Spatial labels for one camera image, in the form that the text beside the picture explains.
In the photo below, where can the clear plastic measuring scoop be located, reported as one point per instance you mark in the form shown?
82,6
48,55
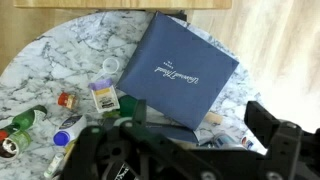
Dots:
110,67

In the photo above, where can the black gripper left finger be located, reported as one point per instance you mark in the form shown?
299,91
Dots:
140,112

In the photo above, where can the green round plastic lid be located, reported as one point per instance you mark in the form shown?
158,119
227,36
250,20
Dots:
127,105

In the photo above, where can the green glass bottle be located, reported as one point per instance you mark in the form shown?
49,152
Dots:
24,121

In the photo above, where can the white bottle blue cap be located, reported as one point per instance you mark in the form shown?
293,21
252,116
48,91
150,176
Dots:
69,130

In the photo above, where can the blue open box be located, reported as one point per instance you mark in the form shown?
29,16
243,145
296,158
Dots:
173,132

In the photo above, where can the small white tube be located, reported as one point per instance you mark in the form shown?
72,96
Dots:
54,165

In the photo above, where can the wooden block on table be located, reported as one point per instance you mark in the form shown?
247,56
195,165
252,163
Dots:
213,118

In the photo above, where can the green round tin can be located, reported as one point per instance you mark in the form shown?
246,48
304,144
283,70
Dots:
12,146

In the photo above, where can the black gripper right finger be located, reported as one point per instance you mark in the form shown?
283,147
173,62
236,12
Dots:
261,122

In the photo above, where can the blue box lid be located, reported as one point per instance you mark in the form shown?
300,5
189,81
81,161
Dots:
176,72

